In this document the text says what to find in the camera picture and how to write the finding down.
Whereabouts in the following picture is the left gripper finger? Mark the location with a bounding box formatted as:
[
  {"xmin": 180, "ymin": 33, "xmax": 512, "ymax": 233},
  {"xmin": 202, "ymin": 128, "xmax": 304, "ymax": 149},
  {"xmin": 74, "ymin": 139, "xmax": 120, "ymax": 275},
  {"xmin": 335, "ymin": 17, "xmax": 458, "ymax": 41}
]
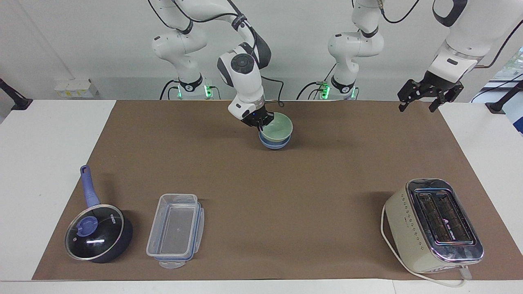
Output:
[
  {"xmin": 397, "ymin": 79, "xmax": 428, "ymax": 112},
  {"xmin": 428, "ymin": 82, "xmax": 465, "ymax": 114}
]

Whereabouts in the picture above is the black stand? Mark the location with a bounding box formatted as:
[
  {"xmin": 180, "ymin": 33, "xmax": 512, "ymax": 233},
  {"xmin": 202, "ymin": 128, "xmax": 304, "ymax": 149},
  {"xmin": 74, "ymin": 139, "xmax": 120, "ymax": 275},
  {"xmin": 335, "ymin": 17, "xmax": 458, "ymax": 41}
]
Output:
[
  {"xmin": 0, "ymin": 78, "xmax": 34, "ymax": 111},
  {"xmin": 485, "ymin": 80, "xmax": 523, "ymax": 114}
]

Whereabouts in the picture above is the cream toaster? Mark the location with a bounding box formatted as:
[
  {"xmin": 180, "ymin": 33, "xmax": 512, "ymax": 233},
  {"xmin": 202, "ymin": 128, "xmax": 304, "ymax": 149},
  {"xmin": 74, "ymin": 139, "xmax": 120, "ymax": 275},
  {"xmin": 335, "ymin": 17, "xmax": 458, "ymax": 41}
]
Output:
[{"xmin": 384, "ymin": 178, "xmax": 485, "ymax": 274}]

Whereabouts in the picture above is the black cable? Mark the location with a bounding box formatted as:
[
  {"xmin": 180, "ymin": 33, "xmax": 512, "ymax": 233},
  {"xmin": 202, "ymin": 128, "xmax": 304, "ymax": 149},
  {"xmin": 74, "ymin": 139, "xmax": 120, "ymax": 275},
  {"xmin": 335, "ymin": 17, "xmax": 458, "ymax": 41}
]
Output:
[
  {"xmin": 147, "ymin": 0, "xmax": 246, "ymax": 34},
  {"xmin": 261, "ymin": 75, "xmax": 285, "ymax": 109},
  {"xmin": 159, "ymin": 79, "xmax": 181, "ymax": 101},
  {"xmin": 379, "ymin": 0, "xmax": 422, "ymax": 24},
  {"xmin": 476, "ymin": 19, "xmax": 523, "ymax": 69},
  {"xmin": 297, "ymin": 63, "xmax": 338, "ymax": 101},
  {"xmin": 469, "ymin": 72, "xmax": 523, "ymax": 104}
]

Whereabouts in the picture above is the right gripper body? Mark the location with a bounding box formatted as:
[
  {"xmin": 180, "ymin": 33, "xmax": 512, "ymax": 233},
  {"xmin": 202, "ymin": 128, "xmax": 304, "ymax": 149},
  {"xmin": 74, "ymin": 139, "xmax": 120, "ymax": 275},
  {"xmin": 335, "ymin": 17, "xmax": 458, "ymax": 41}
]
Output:
[{"xmin": 241, "ymin": 108, "xmax": 271, "ymax": 127}]

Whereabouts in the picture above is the glass lid with blue knob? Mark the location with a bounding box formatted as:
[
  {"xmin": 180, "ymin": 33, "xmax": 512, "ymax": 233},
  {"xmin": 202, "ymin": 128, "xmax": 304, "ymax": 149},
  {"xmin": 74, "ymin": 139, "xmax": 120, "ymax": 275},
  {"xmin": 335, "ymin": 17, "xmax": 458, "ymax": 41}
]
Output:
[{"xmin": 64, "ymin": 204, "xmax": 125, "ymax": 261}]

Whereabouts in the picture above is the white power cord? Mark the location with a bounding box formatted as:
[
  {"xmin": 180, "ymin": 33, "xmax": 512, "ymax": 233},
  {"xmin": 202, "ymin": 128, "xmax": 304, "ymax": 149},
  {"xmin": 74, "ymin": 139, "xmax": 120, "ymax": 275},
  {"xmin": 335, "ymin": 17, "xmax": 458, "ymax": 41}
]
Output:
[{"xmin": 380, "ymin": 203, "xmax": 473, "ymax": 288}]

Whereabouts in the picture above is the white wall socket box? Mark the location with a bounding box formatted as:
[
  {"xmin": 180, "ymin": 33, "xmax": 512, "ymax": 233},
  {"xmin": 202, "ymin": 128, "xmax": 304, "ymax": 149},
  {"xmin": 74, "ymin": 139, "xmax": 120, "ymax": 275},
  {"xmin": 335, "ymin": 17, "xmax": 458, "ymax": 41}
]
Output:
[{"xmin": 54, "ymin": 78, "xmax": 99, "ymax": 99}]

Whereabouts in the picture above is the dark blue saucepan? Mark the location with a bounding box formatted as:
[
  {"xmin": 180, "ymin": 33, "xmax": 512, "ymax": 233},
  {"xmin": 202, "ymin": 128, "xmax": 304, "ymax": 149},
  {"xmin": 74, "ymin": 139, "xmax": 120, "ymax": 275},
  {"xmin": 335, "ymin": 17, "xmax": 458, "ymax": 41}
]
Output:
[{"xmin": 79, "ymin": 165, "xmax": 134, "ymax": 264}]

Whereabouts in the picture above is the green ceramic bowl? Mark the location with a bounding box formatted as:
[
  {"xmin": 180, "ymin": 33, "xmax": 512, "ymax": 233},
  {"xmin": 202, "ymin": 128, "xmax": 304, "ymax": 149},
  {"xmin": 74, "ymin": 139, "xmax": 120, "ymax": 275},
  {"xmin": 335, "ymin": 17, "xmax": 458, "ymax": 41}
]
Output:
[{"xmin": 261, "ymin": 113, "xmax": 294, "ymax": 144}]

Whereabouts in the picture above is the blue ceramic bowl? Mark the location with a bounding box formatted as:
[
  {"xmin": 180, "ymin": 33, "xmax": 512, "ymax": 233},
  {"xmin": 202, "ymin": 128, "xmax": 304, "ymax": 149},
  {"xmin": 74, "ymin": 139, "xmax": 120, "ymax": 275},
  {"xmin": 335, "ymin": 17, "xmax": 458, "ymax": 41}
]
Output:
[{"xmin": 258, "ymin": 133, "xmax": 292, "ymax": 150}]

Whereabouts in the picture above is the clear plastic food container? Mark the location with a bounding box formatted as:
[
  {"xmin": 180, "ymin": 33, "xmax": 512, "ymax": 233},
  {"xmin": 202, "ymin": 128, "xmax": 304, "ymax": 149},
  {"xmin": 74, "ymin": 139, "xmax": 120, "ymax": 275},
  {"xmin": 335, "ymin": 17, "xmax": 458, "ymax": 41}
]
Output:
[{"xmin": 145, "ymin": 193, "xmax": 205, "ymax": 270}]

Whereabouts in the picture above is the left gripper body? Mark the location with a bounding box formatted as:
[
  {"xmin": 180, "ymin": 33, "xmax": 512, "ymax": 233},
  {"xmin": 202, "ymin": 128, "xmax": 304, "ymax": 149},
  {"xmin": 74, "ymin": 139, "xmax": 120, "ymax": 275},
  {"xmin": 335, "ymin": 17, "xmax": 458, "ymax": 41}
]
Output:
[{"xmin": 420, "ymin": 71, "xmax": 458, "ymax": 92}]

